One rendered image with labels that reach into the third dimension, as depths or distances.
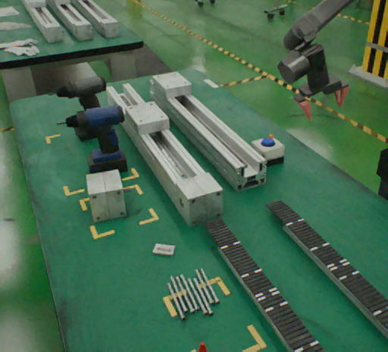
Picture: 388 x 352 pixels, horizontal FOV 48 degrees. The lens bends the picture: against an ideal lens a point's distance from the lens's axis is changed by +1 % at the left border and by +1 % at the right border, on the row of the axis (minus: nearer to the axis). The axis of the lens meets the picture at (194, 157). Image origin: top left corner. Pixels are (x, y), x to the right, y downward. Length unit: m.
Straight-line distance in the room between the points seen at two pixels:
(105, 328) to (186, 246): 0.29
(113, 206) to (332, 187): 0.64
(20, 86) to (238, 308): 2.17
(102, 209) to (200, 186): 0.27
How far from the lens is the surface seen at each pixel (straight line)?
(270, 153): 1.41
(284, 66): 1.19
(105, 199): 1.19
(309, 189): 1.34
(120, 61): 2.90
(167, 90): 1.71
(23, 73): 2.82
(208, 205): 1.16
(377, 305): 1.00
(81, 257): 1.14
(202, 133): 1.44
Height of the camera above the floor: 1.53
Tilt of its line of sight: 31 degrees down
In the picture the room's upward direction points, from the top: 2 degrees counter-clockwise
